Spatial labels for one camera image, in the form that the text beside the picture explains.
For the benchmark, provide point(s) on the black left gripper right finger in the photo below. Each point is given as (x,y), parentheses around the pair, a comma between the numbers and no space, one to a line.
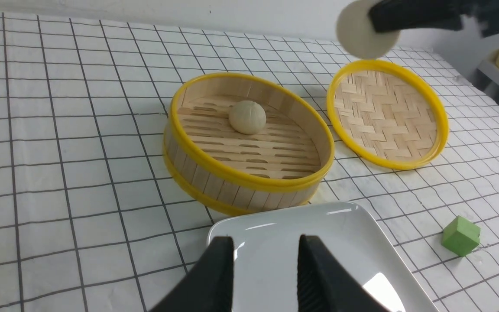
(323,284)

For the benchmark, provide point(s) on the bamboo steamer basket yellow rim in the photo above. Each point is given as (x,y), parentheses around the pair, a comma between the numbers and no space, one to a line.
(237,174)

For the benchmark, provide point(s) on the white square ceramic plate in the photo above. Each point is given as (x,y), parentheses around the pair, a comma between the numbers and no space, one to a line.
(266,257)

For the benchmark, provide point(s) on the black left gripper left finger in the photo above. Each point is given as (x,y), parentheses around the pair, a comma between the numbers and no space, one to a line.
(208,286)

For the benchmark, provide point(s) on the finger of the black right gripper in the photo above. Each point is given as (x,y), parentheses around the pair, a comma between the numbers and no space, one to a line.
(392,15)

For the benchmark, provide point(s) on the green foam cube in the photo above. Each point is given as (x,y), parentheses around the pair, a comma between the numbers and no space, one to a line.
(461,236)

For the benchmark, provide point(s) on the white steamed bun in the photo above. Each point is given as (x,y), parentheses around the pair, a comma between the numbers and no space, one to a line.
(356,34)
(247,117)

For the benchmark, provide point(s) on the bamboo steamer lid yellow rim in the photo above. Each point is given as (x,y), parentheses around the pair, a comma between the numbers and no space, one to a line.
(387,114)

